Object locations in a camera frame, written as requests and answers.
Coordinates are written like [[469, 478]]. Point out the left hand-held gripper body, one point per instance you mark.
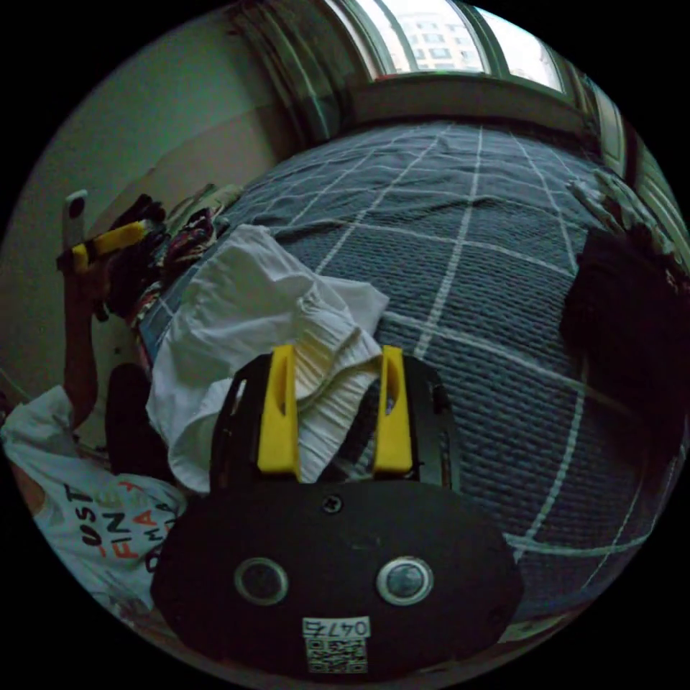
[[125, 275]]

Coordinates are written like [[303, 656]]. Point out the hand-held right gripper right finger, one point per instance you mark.
[[392, 431]]

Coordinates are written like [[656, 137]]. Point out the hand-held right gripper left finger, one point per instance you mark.
[[279, 426]]

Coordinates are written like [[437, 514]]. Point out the white pants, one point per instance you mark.
[[253, 307]]

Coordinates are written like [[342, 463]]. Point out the person's left forearm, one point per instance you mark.
[[80, 372]]

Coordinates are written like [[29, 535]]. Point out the person's left hand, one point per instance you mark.
[[88, 294]]

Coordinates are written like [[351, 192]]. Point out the pile of clothes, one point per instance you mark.
[[186, 240], [625, 334]]

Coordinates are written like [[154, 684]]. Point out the bed with grey checked quilt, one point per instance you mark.
[[474, 259]]

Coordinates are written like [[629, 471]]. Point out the person's body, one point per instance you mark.
[[91, 517]]

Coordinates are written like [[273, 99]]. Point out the curtain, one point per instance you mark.
[[294, 70]]

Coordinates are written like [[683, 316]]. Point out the window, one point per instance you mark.
[[436, 38]]

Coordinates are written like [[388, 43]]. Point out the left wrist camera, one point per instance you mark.
[[74, 215]]

